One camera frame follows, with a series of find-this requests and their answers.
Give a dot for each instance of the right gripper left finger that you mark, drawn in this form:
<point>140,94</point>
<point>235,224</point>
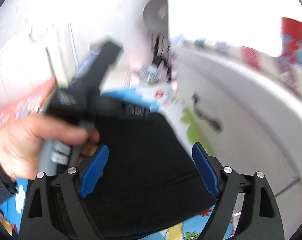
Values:
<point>90,170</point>

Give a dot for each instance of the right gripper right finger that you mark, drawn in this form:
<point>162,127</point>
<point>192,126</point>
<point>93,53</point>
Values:
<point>207,171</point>

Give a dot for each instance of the black pants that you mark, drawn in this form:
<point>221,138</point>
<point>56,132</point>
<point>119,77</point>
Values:
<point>149,182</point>

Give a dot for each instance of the person left hand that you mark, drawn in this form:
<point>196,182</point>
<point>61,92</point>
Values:
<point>21,141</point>

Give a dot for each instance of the pink floral blanket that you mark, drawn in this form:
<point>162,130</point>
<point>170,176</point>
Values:
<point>32,103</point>

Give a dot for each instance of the white cabinet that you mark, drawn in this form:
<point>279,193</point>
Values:
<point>262,124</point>

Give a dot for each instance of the silver spot lamp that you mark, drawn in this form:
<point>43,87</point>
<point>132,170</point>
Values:
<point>150,74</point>

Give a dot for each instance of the blue cartoon bed sheet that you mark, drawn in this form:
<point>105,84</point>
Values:
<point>163,101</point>

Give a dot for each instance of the grey round fan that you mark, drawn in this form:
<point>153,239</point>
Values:
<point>155,16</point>

